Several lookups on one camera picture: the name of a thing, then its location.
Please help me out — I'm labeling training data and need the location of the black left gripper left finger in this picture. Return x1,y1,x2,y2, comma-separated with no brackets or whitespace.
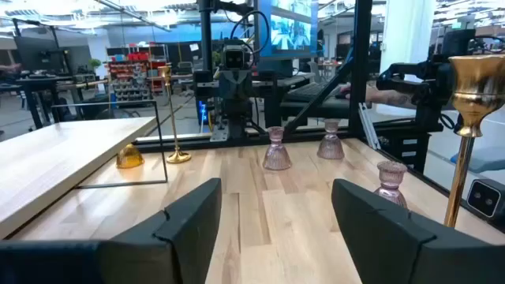
98,177,223,284

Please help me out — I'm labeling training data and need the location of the silver aluminium bar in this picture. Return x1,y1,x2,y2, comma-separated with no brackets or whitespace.
357,103,382,151

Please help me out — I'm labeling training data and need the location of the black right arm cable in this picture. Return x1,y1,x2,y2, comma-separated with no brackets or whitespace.
230,9,271,56

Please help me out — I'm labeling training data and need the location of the tall brass candlestick holder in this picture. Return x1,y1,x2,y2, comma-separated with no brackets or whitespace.
157,65,193,165
443,54,505,229

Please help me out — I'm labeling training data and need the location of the grey chair seat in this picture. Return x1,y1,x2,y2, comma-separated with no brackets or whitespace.
449,146,505,174

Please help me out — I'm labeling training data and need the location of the pink glass candle holder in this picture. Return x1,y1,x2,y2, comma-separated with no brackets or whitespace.
372,160,409,209
316,118,346,160
262,125,293,171

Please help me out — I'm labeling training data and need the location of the amber glass candle holder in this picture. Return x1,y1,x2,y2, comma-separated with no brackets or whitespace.
115,143,145,170

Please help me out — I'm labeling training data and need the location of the black drawer cabinet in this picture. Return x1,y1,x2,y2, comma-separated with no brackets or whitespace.
376,132,432,174

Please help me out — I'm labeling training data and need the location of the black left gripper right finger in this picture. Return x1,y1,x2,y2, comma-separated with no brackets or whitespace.
331,179,505,284

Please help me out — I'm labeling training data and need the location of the computer tower blue light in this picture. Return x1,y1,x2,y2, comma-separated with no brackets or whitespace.
195,98,212,127

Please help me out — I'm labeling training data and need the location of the black computer monitor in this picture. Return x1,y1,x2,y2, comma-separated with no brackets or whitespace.
13,35,94,76

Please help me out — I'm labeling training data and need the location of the red and white parts rack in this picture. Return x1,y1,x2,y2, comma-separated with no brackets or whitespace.
105,45,169,107

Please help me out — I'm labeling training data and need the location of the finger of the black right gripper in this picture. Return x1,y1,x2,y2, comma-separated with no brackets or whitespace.
235,77,254,100
218,77,237,100

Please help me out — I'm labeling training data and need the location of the white table-level camera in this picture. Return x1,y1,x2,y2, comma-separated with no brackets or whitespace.
466,178,503,219

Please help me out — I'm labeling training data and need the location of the large computer monitor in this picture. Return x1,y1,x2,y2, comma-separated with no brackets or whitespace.
254,0,320,76

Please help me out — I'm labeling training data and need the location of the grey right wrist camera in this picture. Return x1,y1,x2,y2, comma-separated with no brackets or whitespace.
221,39,253,72

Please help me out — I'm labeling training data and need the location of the black office desk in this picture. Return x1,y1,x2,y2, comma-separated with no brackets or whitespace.
15,74,86,131

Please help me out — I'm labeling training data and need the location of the black aluminium rig frame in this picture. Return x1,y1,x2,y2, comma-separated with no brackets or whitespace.
132,0,505,237

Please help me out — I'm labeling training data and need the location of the person's forearm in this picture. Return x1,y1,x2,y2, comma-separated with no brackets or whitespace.
0,62,23,76
370,84,419,110

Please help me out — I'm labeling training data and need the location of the wooden riser shelf black frame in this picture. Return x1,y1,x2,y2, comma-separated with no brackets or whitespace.
0,100,169,240

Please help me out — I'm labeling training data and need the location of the black computer keyboard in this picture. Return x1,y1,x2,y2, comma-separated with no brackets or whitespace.
282,81,344,104

